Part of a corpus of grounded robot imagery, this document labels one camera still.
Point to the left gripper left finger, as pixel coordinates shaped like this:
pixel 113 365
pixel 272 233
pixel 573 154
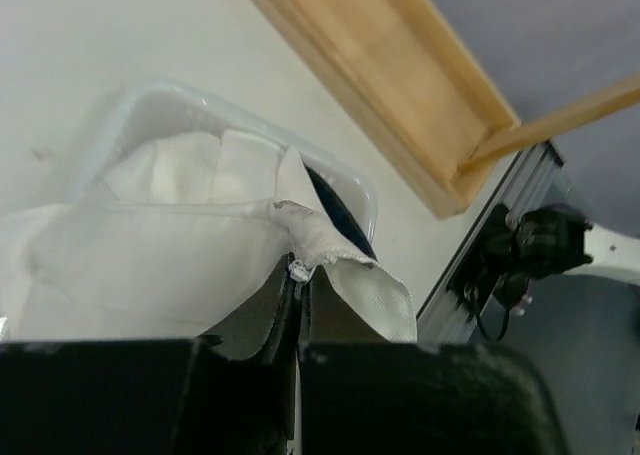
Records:
pixel 257 387

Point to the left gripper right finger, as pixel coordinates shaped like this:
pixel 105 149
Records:
pixel 345 378

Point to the dark denim skirt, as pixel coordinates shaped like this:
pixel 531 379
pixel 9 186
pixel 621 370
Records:
pixel 340 216

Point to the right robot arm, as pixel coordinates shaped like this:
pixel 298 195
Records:
pixel 563 242

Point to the white plastic basket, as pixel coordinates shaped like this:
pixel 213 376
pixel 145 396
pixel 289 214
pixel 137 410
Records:
pixel 130 116

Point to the wooden clothes rack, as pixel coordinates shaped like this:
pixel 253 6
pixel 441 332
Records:
pixel 400 71

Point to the aluminium frame rail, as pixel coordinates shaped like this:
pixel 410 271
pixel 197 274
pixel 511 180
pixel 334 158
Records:
pixel 521 186

